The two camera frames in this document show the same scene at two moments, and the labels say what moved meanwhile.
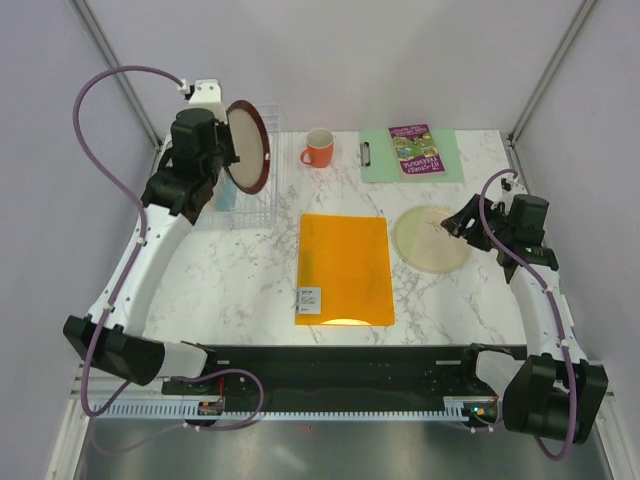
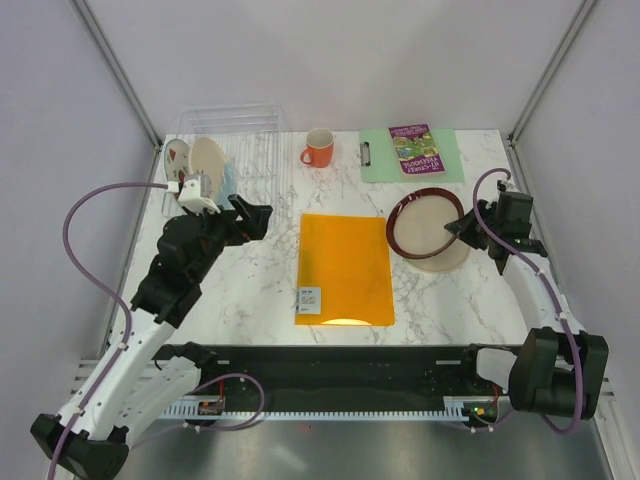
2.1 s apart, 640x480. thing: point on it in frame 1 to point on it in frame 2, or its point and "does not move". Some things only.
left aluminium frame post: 90,21 does not move
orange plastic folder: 344,271 does not move
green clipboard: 379,163 does not move
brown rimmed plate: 251,145 to 415,226
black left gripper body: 224,155 to 220,231
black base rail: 337,371 does not move
